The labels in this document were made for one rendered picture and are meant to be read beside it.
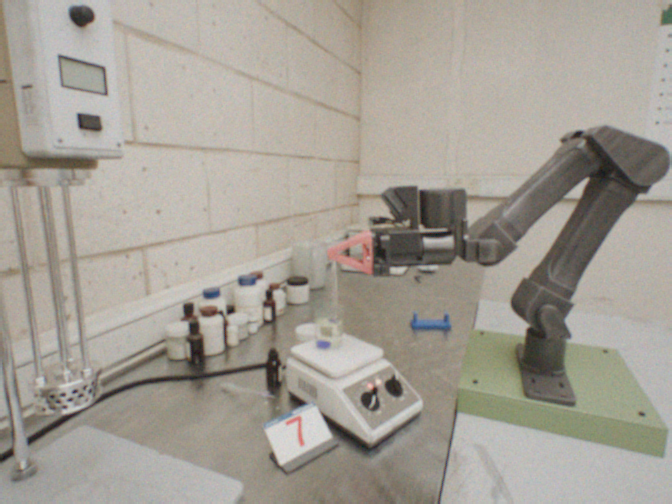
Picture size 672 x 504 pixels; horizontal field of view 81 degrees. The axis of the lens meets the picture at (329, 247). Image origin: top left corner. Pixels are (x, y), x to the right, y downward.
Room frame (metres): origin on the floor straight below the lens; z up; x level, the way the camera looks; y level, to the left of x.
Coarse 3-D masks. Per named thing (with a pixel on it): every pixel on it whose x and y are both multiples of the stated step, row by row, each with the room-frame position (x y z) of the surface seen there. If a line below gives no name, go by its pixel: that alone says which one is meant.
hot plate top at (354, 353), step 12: (348, 336) 0.70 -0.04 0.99; (300, 348) 0.65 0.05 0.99; (312, 348) 0.65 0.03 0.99; (348, 348) 0.65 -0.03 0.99; (360, 348) 0.65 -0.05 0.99; (372, 348) 0.65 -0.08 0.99; (312, 360) 0.60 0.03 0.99; (324, 360) 0.60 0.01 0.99; (336, 360) 0.60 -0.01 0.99; (348, 360) 0.60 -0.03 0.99; (360, 360) 0.60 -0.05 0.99; (372, 360) 0.61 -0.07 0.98; (324, 372) 0.58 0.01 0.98; (336, 372) 0.56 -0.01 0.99
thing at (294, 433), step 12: (312, 408) 0.55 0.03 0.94; (288, 420) 0.52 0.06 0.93; (300, 420) 0.53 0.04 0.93; (312, 420) 0.53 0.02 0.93; (276, 432) 0.50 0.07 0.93; (288, 432) 0.51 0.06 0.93; (300, 432) 0.51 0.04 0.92; (312, 432) 0.52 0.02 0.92; (324, 432) 0.53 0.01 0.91; (276, 444) 0.49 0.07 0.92; (288, 444) 0.49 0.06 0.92; (300, 444) 0.50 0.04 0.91
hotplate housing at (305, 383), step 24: (288, 360) 0.65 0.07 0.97; (384, 360) 0.64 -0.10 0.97; (288, 384) 0.64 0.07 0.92; (312, 384) 0.59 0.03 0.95; (336, 384) 0.56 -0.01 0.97; (408, 384) 0.60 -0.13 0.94; (336, 408) 0.55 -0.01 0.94; (408, 408) 0.56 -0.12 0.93; (360, 432) 0.51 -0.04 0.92; (384, 432) 0.52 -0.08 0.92
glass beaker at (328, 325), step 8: (320, 304) 0.68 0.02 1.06; (328, 304) 0.68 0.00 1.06; (320, 312) 0.63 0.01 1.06; (328, 312) 0.68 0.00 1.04; (336, 312) 0.63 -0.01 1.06; (320, 320) 0.64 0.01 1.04; (328, 320) 0.63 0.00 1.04; (336, 320) 0.64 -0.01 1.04; (320, 328) 0.64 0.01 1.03; (328, 328) 0.63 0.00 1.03; (336, 328) 0.64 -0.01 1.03; (320, 336) 0.64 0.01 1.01; (328, 336) 0.63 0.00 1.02; (336, 336) 0.64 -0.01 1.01; (320, 344) 0.64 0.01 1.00; (328, 344) 0.63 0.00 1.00; (336, 344) 0.64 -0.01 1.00
